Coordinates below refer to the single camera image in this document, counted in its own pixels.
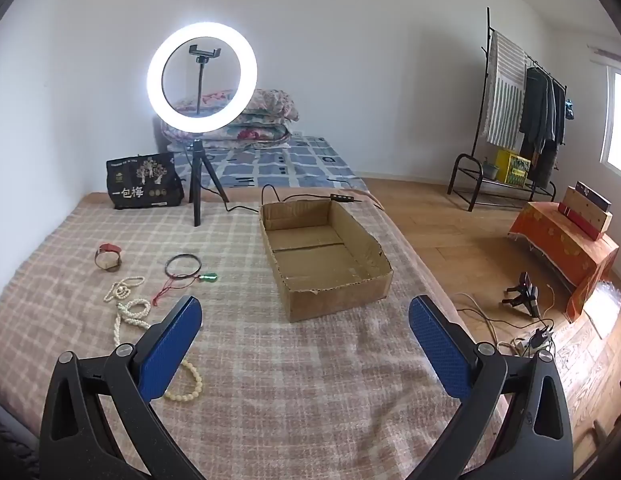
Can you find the dark hanging clothes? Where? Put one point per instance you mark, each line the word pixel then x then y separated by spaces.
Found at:
pixel 540 110

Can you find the white power strip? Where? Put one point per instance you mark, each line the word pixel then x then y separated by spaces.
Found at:
pixel 535 341

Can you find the black metal clothes rack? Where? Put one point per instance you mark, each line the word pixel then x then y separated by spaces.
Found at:
pixel 463 160

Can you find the window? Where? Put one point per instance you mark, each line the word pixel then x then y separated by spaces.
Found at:
pixel 620 125

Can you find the tan cardboard box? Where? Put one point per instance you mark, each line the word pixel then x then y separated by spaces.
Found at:
pixel 570 200

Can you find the stack of folded floral quilts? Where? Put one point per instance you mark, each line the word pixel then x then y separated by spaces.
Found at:
pixel 270 110

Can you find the black printed bag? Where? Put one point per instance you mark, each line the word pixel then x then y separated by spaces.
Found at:
pixel 145 180

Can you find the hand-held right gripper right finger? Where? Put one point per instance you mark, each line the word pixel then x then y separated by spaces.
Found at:
pixel 440 350

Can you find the striped grey towel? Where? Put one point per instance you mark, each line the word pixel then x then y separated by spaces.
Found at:
pixel 505 90

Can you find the blue patterned bedsheet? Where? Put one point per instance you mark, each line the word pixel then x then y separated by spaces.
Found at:
pixel 300 160

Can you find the blue bangle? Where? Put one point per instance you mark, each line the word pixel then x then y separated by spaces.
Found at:
pixel 167 266

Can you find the beige checked blanket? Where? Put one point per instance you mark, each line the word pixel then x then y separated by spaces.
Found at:
pixel 270 385

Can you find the small black floor tripod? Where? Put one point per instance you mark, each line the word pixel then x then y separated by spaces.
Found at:
pixel 528 295

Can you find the yellow crate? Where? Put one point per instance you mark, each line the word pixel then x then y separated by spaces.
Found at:
pixel 513 167

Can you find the orange cloth covered table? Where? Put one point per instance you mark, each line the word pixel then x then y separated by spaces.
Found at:
pixel 555 245

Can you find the dark blue box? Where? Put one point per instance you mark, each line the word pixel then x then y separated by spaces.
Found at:
pixel 593 195

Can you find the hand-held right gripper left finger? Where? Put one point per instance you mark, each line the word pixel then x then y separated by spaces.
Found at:
pixel 168 350

